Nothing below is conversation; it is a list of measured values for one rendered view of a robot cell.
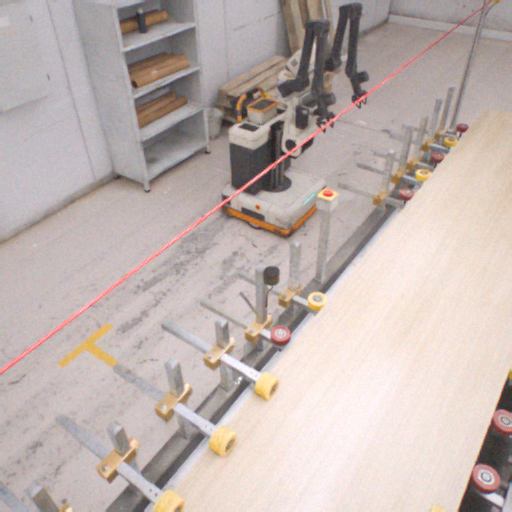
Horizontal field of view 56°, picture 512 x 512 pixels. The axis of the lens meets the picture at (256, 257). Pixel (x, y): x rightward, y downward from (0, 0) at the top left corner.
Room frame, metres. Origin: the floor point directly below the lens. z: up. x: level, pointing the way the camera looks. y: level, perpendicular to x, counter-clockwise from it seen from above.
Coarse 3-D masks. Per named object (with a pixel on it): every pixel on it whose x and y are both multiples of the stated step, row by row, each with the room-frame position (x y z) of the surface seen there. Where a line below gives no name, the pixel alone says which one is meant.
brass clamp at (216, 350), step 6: (234, 342) 1.16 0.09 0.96; (216, 348) 1.12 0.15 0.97; (222, 348) 1.12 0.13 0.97; (228, 348) 1.13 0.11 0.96; (234, 348) 1.14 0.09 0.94; (216, 354) 1.09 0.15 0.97; (222, 354) 1.10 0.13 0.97; (228, 354) 1.12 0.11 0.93; (204, 360) 1.08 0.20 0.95; (210, 360) 1.07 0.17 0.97; (216, 360) 1.07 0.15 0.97; (210, 366) 1.06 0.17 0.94; (216, 366) 1.07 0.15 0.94
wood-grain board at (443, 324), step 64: (448, 192) 2.23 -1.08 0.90; (384, 256) 1.70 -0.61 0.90; (448, 256) 1.69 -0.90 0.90; (320, 320) 1.31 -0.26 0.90; (384, 320) 1.30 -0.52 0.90; (448, 320) 1.30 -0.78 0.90; (320, 384) 1.00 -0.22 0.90; (384, 384) 1.00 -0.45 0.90; (448, 384) 0.99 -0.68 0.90; (256, 448) 0.77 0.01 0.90; (320, 448) 0.76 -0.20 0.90; (384, 448) 0.76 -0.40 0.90; (448, 448) 0.75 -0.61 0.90
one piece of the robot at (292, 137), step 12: (288, 72) 3.21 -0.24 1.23; (312, 72) 3.25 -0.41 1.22; (300, 96) 3.16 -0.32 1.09; (288, 108) 3.22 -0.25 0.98; (288, 120) 3.19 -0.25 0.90; (288, 132) 3.16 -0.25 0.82; (300, 132) 3.17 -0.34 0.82; (312, 132) 3.23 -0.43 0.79; (288, 144) 3.16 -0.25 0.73; (312, 144) 3.28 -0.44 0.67
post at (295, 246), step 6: (294, 240) 1.55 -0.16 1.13; (294, 246) 1.53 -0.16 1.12; (300, 246) 1.54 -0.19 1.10; (294, 252) 1.53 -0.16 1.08; (300, 252) 1.55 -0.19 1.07; (294, 258) 1.53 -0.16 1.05; (300, 258) 1.55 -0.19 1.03; (294, 264) 1.53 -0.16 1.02; (294, 270) 1.53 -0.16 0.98; (288, 276) 1.54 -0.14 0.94; (294, 276) 1.52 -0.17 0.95; (288, 282) 1.54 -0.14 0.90; (294, 282) 1.52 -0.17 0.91; (294, 288) 1.52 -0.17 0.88; (294, 306) 1.53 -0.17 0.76
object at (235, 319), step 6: (204, 300) 1.48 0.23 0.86; (204, 306) 1.46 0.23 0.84; (210, 306) 1.44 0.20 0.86; (216, 306) 1.44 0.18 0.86; (216, 312) 1.42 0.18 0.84; (222, 312) 1.40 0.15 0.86; (228, 312) 1.40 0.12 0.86; (228, 318) 1.38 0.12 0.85; (234, 318) 1.37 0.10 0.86; (240, 318) 1.37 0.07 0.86; (234, 324) 1.36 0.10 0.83; (240, 324) 1.34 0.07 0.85; (246, 324) 1.33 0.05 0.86; (264, 330) 1.30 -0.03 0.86; (264, 336) 1.27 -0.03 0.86; (270, 336) 1.26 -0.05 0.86; (270, 342) 1.25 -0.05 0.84; (282, 348) 1.22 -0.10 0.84
